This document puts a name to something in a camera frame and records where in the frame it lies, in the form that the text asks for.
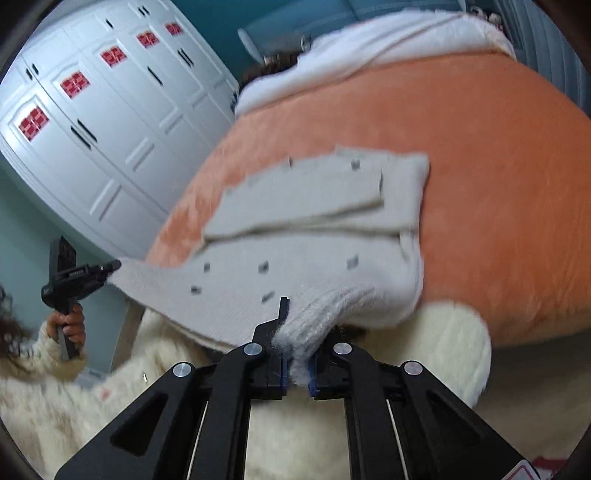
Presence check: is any wooden bed frame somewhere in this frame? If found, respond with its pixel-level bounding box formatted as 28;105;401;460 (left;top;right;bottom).
110;300;145;372

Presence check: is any person's left forearm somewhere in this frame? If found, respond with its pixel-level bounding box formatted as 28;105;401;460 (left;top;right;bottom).
0;318;89;384

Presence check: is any orange plush blanket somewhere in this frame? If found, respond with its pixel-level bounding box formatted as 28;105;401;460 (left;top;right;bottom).
147;50;591;348

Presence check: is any white wardrobe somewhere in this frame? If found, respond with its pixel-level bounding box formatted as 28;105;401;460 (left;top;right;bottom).
0;0;242;260

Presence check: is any grey knit sweater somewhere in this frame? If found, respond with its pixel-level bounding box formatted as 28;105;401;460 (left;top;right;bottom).
107;147;431;389

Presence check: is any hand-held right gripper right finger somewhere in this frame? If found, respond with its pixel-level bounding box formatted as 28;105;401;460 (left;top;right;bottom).
307;340;533;480

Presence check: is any dark brown fuzzy cloth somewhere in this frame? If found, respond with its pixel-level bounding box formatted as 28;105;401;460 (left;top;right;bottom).
238;50;302;92

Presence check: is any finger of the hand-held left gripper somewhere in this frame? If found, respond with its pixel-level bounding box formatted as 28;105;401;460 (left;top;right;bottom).
86;260;122;279

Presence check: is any teal pillow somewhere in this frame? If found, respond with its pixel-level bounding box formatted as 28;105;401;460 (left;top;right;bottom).
237;0;467;62

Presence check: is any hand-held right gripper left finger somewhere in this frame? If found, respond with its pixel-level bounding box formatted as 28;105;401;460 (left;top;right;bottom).
54;296;291;480

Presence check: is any white blanket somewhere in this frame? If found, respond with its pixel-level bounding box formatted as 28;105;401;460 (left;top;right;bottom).
233;9;517;117

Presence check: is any person's left hand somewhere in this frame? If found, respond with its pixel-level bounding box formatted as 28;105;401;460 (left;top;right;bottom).
48;302;88;349

